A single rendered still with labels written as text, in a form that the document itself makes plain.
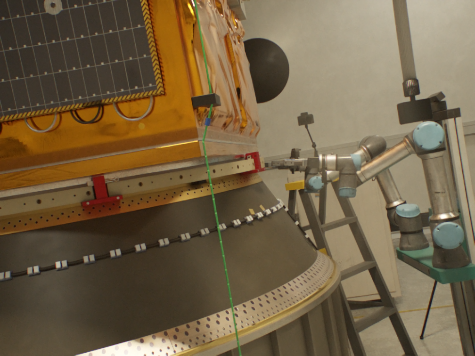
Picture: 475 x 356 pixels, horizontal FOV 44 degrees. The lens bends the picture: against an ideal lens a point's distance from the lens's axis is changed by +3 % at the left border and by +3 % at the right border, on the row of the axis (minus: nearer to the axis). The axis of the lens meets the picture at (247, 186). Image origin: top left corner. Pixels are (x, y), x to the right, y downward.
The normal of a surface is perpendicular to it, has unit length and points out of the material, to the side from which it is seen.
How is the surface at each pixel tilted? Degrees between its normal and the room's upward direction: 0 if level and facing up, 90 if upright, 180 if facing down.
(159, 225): 62
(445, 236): 98
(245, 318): 43
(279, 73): 90
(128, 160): 90
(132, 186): 90
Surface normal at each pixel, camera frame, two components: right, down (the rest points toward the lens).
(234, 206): 0.63, -0.56
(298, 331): 0.80, -0.11
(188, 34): 0.62, 0.00
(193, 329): 0.22, -0.75
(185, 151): -0.11, 0.07
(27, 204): 0.11, 0.03
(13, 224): -0.05, -0.44
